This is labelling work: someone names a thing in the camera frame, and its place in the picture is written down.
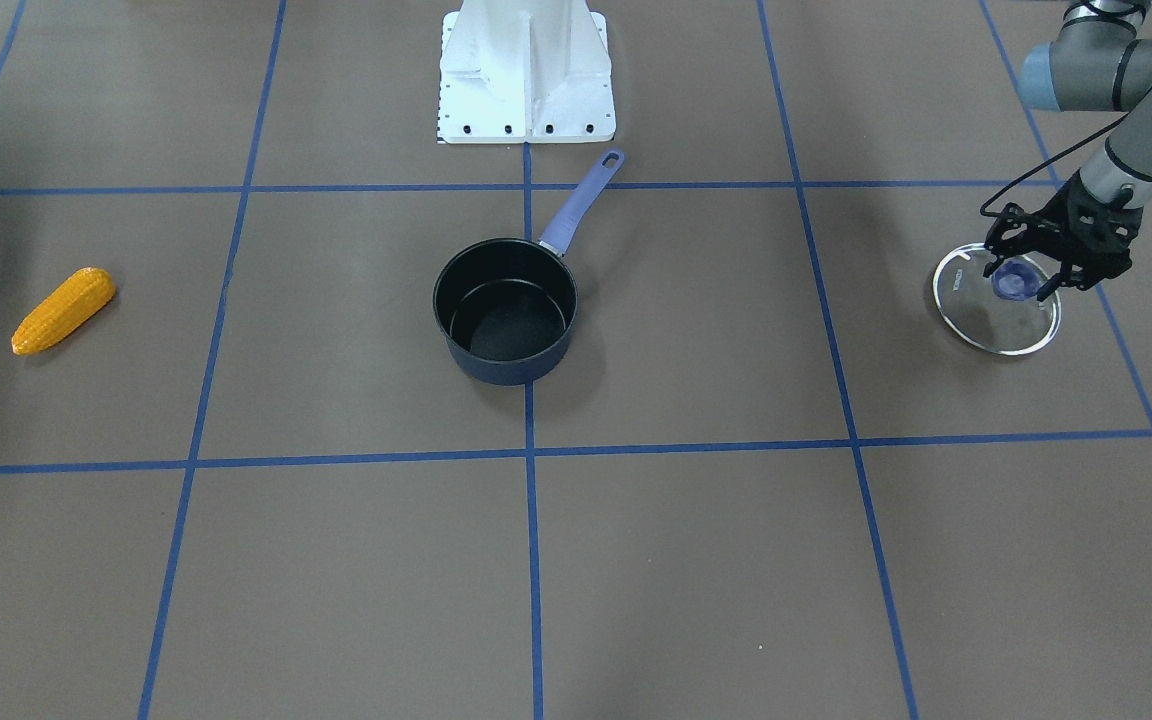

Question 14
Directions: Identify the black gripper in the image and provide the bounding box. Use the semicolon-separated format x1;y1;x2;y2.
983;176;1143;302

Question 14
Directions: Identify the glass pot lid blue knob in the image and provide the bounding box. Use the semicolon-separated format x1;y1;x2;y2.
933;243;1062;356

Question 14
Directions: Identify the yellow corn cob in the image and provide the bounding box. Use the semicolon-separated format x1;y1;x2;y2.
12;266;116;356

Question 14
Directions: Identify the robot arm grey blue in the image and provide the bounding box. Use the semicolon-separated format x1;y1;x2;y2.
982;1;1152;300

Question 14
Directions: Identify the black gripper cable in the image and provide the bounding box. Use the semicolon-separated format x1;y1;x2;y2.
980;0;1152;221

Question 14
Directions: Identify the blue saucepan with handle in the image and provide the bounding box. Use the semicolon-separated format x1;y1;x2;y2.
431;149;626;386

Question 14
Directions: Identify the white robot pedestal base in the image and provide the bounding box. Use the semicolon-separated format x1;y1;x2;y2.
435;1;617;145

